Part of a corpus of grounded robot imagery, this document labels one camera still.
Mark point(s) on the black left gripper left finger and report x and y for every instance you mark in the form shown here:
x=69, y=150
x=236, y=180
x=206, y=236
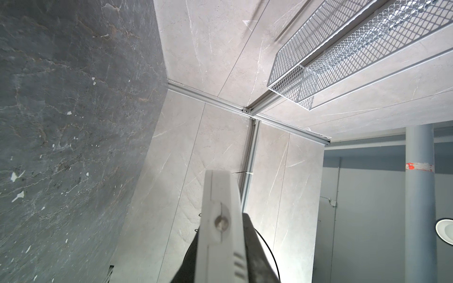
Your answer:
x=186, y=272

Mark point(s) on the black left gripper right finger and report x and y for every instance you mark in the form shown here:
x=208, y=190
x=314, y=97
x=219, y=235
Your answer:
x=259, y=268

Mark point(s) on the white remote control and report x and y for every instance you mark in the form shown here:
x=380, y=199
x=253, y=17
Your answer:
x=221, y=254

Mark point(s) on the grey ceiling pipe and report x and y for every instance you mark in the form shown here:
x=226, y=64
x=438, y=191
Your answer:
x=420, y=209

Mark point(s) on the round ceiling lamp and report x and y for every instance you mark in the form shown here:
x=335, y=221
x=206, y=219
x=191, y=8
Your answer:
x=444, y=230

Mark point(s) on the aluminium frame profile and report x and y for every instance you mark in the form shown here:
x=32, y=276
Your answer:
x=288, y=179

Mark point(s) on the white wire mesh basket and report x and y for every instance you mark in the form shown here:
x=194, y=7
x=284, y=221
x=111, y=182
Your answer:
x=393, y=27

